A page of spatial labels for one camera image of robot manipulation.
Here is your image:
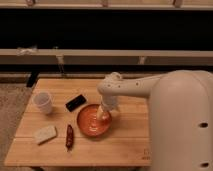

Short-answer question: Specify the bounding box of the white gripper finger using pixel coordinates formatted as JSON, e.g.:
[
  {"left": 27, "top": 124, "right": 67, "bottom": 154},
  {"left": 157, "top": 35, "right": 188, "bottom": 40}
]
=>
[{"left": 97, "top": 106, "right": 108, "bottom": 121}]

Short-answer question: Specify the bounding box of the orange ceramic bowl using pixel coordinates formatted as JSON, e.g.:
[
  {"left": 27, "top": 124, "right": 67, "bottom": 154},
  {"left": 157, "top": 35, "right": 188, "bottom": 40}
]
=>
[{"left": 77, "top": 104, "right": 112, "bottom": 137}]

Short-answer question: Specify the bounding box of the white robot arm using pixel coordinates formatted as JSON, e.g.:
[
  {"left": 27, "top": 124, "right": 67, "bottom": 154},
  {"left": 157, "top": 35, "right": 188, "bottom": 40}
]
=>
[{"left": 97, "top": 70, "right": 213, "bottom": 171}]

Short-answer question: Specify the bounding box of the black rectangular block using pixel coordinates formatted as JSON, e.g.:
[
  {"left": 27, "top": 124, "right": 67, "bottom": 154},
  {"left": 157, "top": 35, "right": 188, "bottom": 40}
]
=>
[{"left": 65, "top": 95, "right": 86, "bottom": 112}]

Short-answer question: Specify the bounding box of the dried red chili pepper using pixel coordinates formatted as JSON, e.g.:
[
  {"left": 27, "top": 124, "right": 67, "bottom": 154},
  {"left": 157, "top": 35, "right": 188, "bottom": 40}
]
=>
[{"left": 66, "top": 124, "right": 74, "bottom": 151}]

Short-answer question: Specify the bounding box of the wooden table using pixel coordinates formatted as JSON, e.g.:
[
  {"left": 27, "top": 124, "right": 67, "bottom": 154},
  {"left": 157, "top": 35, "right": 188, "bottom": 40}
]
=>
[{"left": 5, "top": 79, "right": 150, "bottom": 167}]

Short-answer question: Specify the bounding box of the white plastic cup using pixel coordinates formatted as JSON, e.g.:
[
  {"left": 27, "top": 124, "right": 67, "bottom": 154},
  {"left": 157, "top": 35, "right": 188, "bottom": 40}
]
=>
[{"left": 32, "top": 92, "right": 53, "bottom": 114}]

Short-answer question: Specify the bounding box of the grey horizontal rail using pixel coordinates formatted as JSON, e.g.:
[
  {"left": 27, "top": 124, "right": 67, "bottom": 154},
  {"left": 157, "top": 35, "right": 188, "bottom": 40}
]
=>
[{"left": 0, "top": 48, "right": 213, "bottom": 65}]

